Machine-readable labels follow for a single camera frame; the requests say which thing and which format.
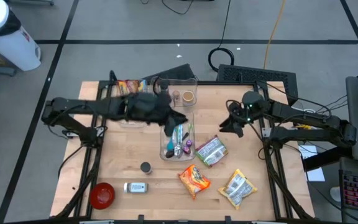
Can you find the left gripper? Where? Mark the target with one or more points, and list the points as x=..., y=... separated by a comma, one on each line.
x=148, y=107

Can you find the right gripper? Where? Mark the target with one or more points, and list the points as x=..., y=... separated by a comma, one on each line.
x=253, y=104

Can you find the purple iridescent spoon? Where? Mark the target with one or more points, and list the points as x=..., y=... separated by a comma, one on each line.
x=189, y=143

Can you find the small cork lid jar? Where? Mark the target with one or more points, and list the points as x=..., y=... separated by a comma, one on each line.
x=176, y=95

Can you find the tan lid white canister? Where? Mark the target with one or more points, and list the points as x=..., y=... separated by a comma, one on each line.
x=188, y=97

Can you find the green white ramen pack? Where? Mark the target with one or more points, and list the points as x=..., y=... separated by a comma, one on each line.
x=211, y=151

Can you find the dark spice jar grey lid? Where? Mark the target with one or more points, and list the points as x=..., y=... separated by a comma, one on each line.
x=145, y=168

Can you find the Maruchan roast beef ramen pack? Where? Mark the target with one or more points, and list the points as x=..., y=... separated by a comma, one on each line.
x=127, y=87

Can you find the orange ramen noodle pack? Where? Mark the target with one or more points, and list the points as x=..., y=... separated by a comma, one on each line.
x=194, y=180

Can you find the yellow ramen noodle pack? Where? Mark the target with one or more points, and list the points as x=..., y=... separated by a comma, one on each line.
x=237, y=188

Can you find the white labelled spice jar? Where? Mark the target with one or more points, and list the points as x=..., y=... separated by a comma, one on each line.
x=135, y=187

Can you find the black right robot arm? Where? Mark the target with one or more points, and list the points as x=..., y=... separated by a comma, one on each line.
x=309, y=121

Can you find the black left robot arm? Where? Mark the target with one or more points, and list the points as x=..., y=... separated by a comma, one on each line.
x=73, y=107

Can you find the clear plastic bin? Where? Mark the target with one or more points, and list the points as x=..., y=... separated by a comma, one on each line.
x=166, y=152
x=135, y=124
x=185, y=85

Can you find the black angled panel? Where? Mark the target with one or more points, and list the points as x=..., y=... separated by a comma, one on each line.
x=176, y=73

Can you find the yellow connector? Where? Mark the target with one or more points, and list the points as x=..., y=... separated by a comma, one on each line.
x=304, y=127

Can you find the black desk beam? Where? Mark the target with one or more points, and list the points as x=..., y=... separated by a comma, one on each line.
x=325, y=157

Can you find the white paper sheet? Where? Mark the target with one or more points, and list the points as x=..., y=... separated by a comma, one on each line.
x=317, y=175

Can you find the red bowl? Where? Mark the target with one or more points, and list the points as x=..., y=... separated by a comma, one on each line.
x=102, y=195

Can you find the white mouse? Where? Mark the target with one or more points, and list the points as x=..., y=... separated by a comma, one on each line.
x=335, y=193

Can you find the white trash bin black bag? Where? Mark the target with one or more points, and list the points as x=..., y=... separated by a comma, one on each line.
x=11, y=46

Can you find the grey standing desk base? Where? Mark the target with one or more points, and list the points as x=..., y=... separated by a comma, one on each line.
x=33, y=2

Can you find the black aluminium rig frame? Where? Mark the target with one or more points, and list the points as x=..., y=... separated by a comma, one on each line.
x=207, y=83

